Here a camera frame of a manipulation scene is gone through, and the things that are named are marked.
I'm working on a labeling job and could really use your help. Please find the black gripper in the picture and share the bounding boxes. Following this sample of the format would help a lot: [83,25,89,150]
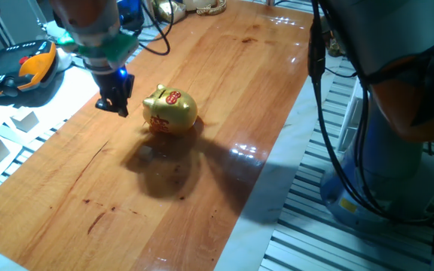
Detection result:
[91,67,136,118]

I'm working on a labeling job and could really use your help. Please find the white paper sheets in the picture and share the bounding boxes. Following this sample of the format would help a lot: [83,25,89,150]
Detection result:
[0,66,104,185]

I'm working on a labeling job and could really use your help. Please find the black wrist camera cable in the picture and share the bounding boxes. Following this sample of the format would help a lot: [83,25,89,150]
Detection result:
[137,0,176,56]

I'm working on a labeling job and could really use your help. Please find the cream vintage telephone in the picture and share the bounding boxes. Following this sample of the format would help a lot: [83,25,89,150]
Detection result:
[182,0,228,17]

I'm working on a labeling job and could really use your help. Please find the gold foil bag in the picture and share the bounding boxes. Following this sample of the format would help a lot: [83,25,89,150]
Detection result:
[152,0,187,24]

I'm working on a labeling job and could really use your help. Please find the wood grain table mat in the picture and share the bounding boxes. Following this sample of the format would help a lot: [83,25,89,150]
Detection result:
[0,0,318,271]

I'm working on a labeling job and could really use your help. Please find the black orange teach pendant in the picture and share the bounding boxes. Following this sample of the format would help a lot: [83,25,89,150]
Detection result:
[0,39,59,99]

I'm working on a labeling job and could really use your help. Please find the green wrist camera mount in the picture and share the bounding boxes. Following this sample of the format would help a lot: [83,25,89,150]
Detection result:
[57,32,140,65]

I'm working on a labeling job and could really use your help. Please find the small wooden cube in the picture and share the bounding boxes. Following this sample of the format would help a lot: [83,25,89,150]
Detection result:
[138,145,155,161]

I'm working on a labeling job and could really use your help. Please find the white round object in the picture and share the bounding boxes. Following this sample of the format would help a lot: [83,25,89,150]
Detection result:
[56,47,73,72]

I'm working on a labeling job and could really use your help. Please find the blue bag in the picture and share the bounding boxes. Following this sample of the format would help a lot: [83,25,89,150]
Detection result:
[117,0,145,31]

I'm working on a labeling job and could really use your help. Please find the golden piggy bank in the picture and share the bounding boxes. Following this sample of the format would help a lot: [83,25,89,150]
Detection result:
[142,84,199,137]

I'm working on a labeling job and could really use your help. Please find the aluminium frame post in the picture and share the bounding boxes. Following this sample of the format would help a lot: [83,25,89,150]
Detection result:
[143,0,157,27]

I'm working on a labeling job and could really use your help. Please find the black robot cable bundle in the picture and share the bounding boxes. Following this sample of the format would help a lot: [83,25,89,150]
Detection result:
[307,0,434,227]

